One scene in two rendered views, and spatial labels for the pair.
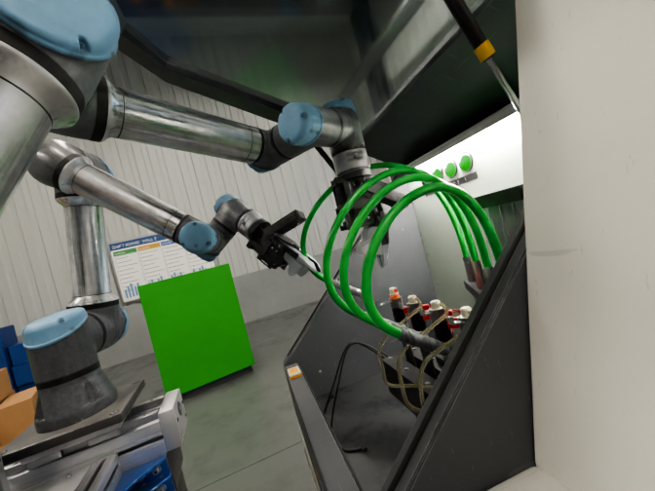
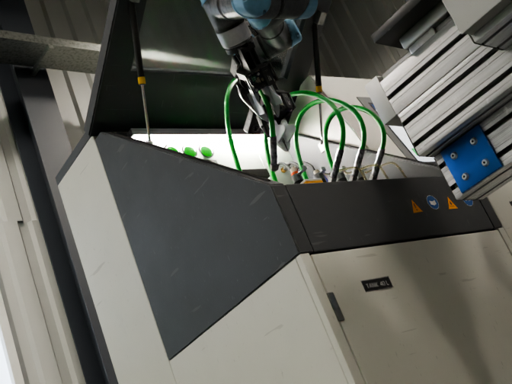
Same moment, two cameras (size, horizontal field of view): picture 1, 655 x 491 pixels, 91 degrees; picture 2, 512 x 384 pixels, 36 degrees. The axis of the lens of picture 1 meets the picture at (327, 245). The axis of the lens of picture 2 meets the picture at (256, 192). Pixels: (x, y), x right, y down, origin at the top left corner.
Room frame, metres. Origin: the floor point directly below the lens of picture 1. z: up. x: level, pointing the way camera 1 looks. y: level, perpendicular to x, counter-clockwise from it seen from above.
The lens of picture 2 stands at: (1.73, 1.52, 0.35)
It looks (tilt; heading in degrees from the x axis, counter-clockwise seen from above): 22 degrees up; 241
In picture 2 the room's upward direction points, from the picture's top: 23 degrees counter-clockwise
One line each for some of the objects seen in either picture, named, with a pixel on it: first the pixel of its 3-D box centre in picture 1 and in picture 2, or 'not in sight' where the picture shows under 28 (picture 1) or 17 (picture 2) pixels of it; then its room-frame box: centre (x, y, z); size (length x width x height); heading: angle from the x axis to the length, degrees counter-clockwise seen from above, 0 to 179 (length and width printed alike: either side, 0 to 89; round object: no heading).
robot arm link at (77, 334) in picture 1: (62, 341); not in sight; (0.74, 0.64, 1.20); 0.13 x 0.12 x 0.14; 7
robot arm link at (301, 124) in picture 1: (304, 129); (277, 35); (0.64, -0.01, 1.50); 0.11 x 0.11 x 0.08; 48
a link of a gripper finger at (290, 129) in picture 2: (373, 247); (288, 132); (0.69, -0.09, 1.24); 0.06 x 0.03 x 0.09; 104
